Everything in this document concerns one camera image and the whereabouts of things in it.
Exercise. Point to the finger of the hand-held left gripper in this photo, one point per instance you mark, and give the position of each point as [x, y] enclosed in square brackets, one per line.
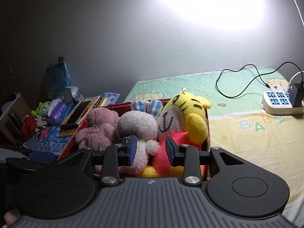
[42, 157]

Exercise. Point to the white rabbit plush toy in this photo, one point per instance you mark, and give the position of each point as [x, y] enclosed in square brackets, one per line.
[137, 125]

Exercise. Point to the blue patterned cloth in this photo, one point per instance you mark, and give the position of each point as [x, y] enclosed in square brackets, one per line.
[49, 142]

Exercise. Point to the red cloth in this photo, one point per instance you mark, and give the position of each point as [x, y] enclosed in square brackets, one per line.
[29, 125]

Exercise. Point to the black cylinder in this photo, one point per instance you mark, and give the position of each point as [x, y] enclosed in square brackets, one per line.
[13, 120]

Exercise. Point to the red cardboard box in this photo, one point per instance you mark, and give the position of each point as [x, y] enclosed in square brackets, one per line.
[70, 144]

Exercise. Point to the white power strip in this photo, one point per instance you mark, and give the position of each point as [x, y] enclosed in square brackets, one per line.
[275, 102]

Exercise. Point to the black phone on stand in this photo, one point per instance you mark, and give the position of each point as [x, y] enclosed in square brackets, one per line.
[67, 96]

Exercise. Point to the brown cardboard box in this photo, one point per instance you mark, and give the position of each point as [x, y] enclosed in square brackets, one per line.
[14, 114]

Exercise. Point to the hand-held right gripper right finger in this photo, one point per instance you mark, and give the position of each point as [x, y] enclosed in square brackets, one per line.
[169, 150]

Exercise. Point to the blue white packet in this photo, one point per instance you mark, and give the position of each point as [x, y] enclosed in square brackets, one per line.
[110, 98]

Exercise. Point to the pink plush toy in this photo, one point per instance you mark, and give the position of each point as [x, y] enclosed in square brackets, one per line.
[97, 128]

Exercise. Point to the yellow edged book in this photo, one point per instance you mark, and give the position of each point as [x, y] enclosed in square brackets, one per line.
[78, 116]

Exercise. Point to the yellow tiger plush toy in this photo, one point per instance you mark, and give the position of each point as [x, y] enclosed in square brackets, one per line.
[187, 118]

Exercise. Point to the purple tissue pack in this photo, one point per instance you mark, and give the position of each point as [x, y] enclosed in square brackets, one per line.
[59, 110]

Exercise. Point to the small green alien toy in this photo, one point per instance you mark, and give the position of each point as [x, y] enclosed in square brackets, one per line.
[42, 109]

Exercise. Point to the blue bag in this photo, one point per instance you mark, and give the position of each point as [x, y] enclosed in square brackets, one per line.
[57, 76]

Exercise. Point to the black charger adapter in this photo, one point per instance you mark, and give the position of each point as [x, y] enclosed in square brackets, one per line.
[296, 95]

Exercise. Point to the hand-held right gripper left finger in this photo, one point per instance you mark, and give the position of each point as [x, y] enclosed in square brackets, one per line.
[133, 150]

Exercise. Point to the clear plastic bag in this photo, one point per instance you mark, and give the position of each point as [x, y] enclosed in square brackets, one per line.
[77, 92]

